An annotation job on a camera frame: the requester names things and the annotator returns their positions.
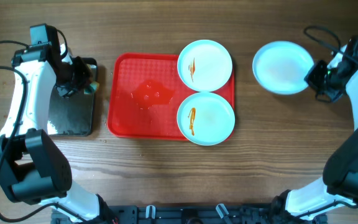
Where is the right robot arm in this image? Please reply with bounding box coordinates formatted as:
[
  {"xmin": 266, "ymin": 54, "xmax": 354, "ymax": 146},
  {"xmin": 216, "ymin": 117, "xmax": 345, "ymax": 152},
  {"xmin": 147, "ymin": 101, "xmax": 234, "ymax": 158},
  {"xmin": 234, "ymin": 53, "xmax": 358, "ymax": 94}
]
[{"xmin": 268, "ymin": 35, "xmax": 358, "ymax": 223}]

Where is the red plastic tray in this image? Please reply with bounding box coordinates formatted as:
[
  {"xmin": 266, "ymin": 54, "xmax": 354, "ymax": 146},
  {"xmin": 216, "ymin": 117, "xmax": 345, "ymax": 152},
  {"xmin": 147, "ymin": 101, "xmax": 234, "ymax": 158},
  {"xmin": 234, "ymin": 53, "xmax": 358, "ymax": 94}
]
[{"xmin": 106, "ymin": 52, "xmax": 236, "ymax": 141}]

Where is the white plate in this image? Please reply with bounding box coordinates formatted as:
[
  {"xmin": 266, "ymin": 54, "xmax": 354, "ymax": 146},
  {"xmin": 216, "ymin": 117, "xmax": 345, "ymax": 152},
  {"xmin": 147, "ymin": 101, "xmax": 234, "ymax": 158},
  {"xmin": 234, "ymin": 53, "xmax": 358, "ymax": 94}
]
[
  {"xmin": 177, "ymin": 40, "xmax": 233, "ymax": 92},
  {"xmin": 177, "ymin": 92, "xmax": 236, "ymax": 146},
  {"xmin": 252, "ymin": 41, "xmax": 314, "ymax": 95}
]

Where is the green scrubbing sponge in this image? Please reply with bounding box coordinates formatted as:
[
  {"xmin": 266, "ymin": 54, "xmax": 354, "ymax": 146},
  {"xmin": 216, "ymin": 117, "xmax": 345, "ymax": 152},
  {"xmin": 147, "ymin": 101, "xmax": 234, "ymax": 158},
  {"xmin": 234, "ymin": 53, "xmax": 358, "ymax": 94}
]
[{"xmin": 84, "ymin": 64, "xmax": 99, "ymax": 95}]

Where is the black metal tray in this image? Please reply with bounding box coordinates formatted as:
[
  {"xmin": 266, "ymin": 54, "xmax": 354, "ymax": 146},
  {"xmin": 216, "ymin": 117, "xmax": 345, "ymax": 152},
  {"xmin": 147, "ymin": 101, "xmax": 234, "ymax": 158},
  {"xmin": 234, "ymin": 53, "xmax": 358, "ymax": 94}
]
[{"xmin": 47, "ymin": 54, "xmax": 98, "ymax": 136}]

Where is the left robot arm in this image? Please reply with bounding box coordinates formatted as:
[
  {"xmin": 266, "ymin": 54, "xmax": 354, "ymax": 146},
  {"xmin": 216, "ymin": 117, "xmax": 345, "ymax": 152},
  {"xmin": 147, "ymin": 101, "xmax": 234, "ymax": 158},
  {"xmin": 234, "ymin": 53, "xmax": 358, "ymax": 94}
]
[{"xmin": 0, "ymin": 24, "xmax": 119, "ymax": 223}]

